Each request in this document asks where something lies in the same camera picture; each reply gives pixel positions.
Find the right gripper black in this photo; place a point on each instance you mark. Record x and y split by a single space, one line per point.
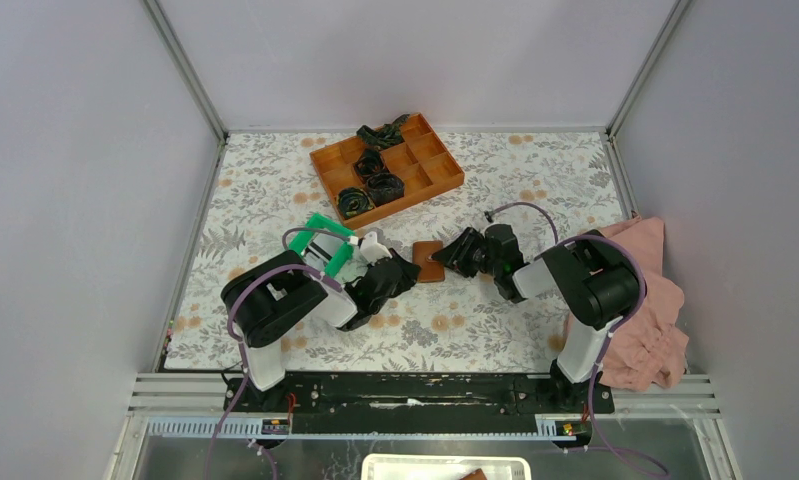
455 255

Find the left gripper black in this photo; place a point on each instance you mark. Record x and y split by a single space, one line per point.
407 279

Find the brown leather card holder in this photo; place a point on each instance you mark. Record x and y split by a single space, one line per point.
431 271

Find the green plastic card box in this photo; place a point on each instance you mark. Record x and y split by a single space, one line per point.
321 243

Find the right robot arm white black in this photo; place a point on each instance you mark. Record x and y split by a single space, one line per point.
600 282

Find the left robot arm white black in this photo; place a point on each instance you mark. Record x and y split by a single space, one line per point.
267 301

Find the black items in tray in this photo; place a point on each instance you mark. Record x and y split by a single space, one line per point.
380 183

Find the orange wooden compartment tray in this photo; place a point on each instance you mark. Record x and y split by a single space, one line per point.
422 161

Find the pink crumpled cloth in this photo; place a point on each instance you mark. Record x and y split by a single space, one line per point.
649 349

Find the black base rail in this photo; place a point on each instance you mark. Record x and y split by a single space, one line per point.
322 403

